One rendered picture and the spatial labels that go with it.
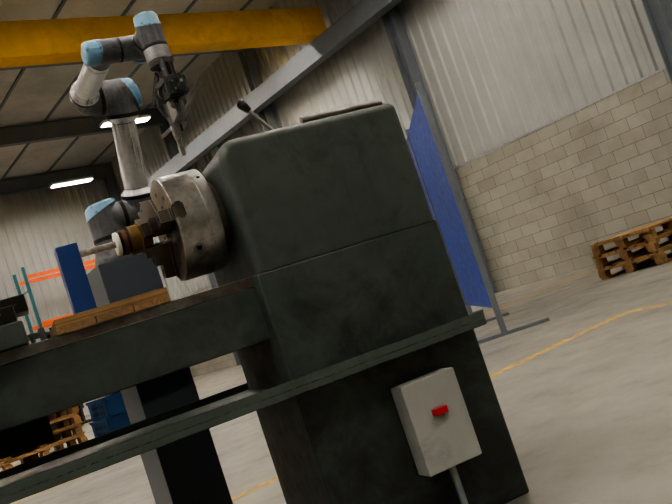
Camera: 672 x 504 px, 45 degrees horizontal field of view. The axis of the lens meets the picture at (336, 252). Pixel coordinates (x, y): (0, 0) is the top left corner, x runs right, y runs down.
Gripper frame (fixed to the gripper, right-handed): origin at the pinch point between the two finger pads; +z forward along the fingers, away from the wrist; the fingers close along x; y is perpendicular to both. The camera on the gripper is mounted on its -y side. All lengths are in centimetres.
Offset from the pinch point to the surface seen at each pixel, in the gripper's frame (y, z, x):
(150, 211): -11.1, 20.4, -12.8
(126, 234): -6.5, 26.1, -24.1
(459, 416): 34, 107, 36
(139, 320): 6, 51, -33
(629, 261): -363, 140, 674
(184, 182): 6.0, 17.7, -7.5
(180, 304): 8, 51, -22
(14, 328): 5, 44, -64
